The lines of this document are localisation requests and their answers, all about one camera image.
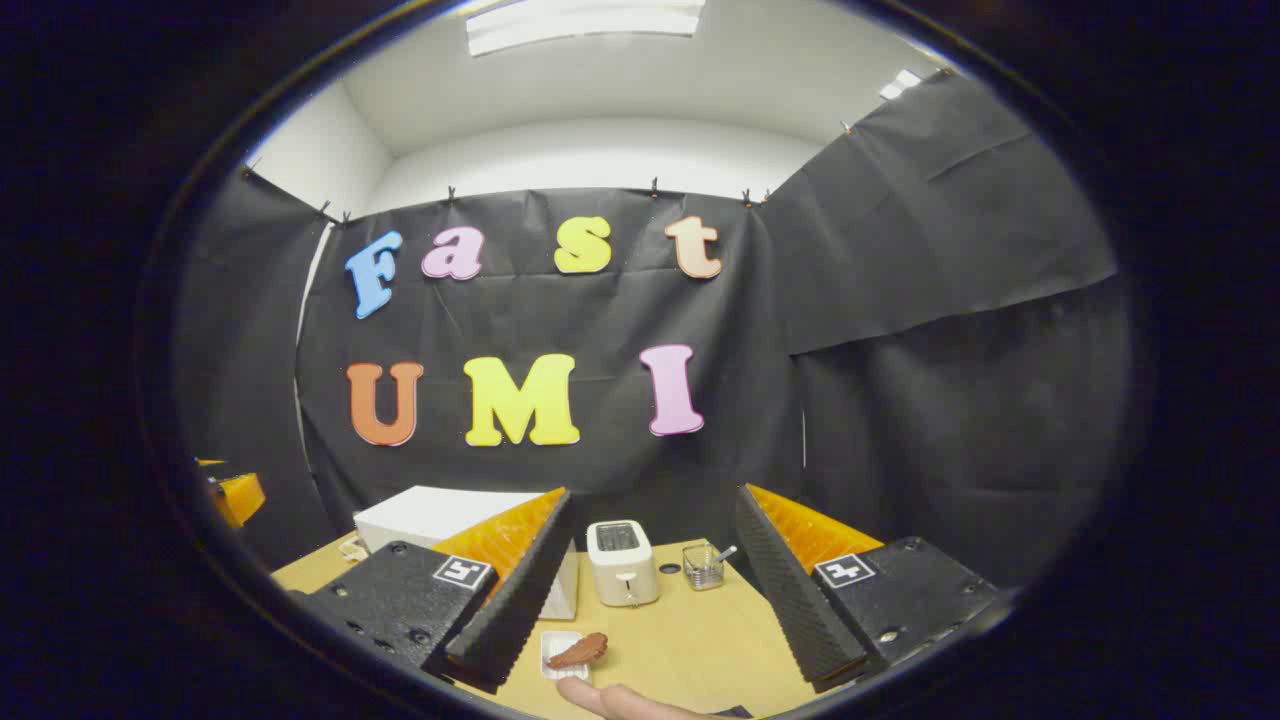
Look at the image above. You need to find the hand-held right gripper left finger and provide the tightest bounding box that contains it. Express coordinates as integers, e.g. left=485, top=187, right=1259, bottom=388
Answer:
left=288, top=487, right=578, bottom=695

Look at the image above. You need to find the white microwave oven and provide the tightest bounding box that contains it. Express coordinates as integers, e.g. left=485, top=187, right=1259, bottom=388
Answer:
left=353, top=486, right=581, bottom=621

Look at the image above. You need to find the cream toaster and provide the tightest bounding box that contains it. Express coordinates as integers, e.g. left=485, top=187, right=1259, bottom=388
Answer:
left=585, top=520, right=661, bottom=608

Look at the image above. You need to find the long ceiling light panel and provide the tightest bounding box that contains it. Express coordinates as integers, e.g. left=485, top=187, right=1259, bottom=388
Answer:
left=466, top=0, right=706, bottom=57

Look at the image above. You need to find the brown meat piece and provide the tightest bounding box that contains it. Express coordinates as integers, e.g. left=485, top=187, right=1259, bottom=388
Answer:
left=547, top=632, right=609, bottom=671

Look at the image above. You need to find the small white tray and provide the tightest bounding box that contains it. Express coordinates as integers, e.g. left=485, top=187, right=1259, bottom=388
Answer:
left=540, top=630, right=593, bottom=683

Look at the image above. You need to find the metal wire basket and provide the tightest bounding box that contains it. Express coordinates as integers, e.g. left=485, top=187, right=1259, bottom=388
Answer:
left=683, top=543, right=726, bottom=591

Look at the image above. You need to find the black backdrop cloth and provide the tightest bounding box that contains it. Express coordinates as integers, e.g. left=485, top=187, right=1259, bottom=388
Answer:
left=175, top=70, right=1131, bottom=591

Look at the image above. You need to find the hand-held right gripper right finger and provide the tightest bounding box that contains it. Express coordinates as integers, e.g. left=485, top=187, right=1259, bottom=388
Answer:
left=735, top=483, right=1006, bottom=691

